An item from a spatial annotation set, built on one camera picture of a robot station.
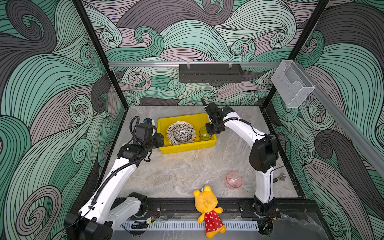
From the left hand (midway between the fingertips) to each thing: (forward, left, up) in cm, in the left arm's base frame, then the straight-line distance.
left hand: (162, 135), depth 77 cm
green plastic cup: (+8, -24, -11) cm, 28 cm away
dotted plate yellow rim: (+14, -1, -18) cm, 23 cm away
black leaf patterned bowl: (+11, -10, -14) cm, 21 cm away
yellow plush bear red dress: (-28, -23, -13) cm, 38 cm away
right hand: (+10, -28, -10) cm, 31 cm away
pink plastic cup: (-16, -40, -20) cm, 48 cm away
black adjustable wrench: (-14, -68, -20) cm, 72 cm away
